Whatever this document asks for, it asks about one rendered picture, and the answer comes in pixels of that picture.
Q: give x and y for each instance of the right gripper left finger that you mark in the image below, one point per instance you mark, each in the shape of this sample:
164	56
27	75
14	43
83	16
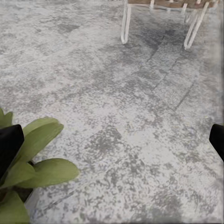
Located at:
11	140

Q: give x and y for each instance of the pot plant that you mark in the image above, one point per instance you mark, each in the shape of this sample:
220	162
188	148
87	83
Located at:
19	187

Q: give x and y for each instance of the garden chair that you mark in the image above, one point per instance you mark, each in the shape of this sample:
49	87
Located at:
196	8

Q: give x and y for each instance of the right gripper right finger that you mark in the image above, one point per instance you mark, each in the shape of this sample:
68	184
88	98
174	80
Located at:
217	139

